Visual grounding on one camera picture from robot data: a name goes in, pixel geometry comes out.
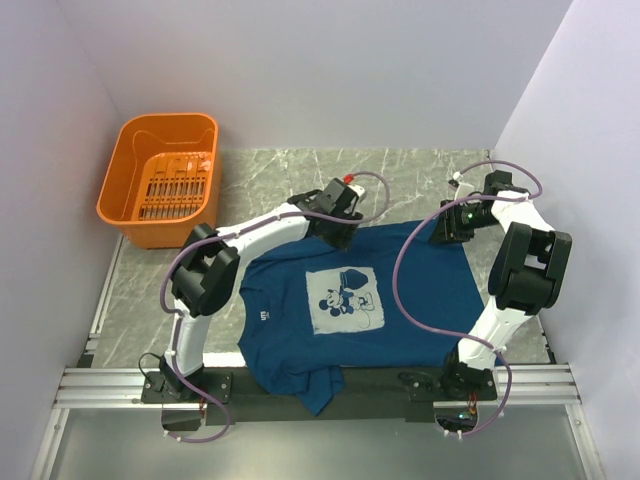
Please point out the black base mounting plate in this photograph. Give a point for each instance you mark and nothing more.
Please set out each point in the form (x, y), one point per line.
(369, 394)

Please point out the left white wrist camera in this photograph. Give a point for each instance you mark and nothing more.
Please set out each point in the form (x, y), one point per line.
(350, 181)

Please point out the aluminium frame rail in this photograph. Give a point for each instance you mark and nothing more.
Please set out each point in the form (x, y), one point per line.
(100, 429)

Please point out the blue mickey mouse t-shirt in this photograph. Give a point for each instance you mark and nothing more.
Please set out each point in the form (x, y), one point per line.
(312, 310)

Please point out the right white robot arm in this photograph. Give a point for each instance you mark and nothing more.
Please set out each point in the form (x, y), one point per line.
(525, 278)

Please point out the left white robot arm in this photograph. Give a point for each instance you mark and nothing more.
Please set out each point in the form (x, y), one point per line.
(201, 278)

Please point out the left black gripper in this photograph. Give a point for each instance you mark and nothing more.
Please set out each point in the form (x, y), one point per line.
(342, 239)

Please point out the orange plastic basket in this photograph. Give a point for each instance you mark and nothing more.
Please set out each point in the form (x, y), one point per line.
(163, 179)

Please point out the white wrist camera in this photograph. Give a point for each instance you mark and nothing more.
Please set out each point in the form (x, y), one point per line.
(460, 188)
(350, 181)

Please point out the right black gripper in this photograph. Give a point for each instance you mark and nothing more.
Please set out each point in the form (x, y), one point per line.
(446, 232)

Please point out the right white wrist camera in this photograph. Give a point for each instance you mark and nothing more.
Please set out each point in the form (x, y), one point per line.
(460, 188)

